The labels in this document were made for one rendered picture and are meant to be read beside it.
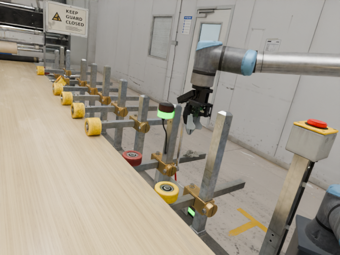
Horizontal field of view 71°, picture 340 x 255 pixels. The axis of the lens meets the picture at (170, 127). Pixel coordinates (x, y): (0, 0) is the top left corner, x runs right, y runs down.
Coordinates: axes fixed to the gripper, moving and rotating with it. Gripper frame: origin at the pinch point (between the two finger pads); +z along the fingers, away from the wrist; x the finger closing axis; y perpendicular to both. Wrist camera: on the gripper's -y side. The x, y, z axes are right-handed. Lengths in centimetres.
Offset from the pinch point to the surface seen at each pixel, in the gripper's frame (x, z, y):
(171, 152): -7.4, 8.7, 0.2
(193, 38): 254, -54, -313
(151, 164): -13.8, 15.9, -4.0
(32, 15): -28, -40, -257
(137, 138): -9.6, 13.1, -25.8
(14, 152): -62, 11, -20
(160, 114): -15.4, -7.9, -0.8
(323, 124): -8, -22, 51
